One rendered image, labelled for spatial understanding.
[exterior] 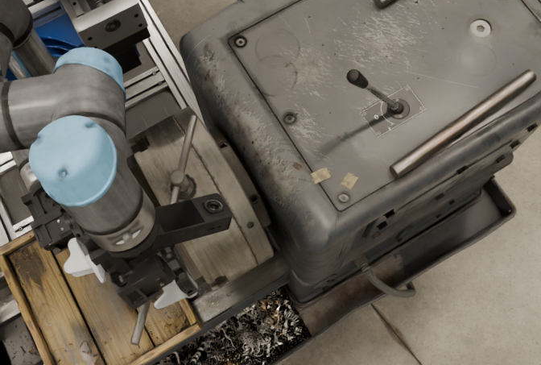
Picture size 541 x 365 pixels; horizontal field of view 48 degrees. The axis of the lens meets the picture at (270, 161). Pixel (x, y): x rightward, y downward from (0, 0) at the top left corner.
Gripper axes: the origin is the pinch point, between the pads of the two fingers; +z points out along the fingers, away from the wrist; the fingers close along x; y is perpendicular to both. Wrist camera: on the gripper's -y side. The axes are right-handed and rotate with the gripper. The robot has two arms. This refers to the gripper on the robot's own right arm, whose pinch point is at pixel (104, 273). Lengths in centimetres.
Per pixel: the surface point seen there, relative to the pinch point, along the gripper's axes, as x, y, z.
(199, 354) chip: -49, -3, 16
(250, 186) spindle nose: 8.6, -29.3, 1.5
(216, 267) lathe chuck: 7.1, -17.9, 10.3
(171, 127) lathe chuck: 12.3, -22.4, -13.2
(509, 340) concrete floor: -109, -89, 58
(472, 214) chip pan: -55, -83, 20
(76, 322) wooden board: -19.7, 12.8, 0.6
